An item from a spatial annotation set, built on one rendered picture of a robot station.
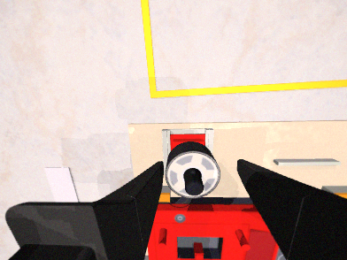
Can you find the black and white toy wheel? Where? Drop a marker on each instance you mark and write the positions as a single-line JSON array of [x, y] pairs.
[[191, 154]]

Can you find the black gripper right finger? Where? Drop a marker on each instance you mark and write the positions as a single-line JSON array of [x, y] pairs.
[[307, 223]]

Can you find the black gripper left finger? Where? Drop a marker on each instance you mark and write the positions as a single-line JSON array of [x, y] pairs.
[[117, 227]]

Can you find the yellow rectangular outline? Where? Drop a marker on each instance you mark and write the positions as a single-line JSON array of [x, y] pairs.
[[212, 91]]

